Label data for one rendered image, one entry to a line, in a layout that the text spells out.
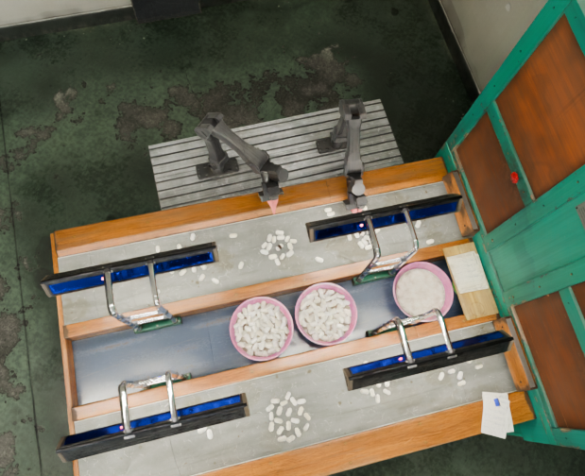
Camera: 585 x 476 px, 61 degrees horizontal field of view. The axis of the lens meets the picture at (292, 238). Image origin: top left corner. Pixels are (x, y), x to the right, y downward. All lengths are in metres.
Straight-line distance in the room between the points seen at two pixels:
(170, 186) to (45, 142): 1.28
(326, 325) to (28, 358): 1.70
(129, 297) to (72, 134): 1.53
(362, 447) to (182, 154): 1.53
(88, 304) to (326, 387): 1.05
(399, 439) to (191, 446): 0.82
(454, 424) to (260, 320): 0.89
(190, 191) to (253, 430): 1.10
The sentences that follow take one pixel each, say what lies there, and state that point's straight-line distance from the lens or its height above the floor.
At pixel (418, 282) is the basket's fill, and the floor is 0.73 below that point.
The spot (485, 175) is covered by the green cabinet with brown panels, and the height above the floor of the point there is 1.02.
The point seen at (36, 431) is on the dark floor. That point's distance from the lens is 3.09.
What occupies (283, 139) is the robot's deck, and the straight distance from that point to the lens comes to 2.53.
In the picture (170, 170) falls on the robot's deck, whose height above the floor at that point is 0.67.
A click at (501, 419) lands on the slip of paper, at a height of 0.77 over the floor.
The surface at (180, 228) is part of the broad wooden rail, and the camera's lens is 2.25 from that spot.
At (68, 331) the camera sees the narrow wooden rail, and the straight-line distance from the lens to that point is 2.25.
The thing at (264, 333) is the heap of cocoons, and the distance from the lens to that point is 2.15.
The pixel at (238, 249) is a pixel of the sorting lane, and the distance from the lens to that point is 2.21.
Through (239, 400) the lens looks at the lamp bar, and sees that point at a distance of 1.77.
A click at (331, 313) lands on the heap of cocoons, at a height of 0.74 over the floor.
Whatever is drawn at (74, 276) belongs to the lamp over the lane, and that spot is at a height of 1.11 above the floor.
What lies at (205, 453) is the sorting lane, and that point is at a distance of 2.14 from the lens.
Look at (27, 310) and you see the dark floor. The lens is 3.18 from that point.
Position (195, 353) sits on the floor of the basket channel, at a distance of 2.21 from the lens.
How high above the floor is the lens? 2.86
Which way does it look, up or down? 72 degrees down
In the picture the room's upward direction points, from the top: 12 degrees clockwise
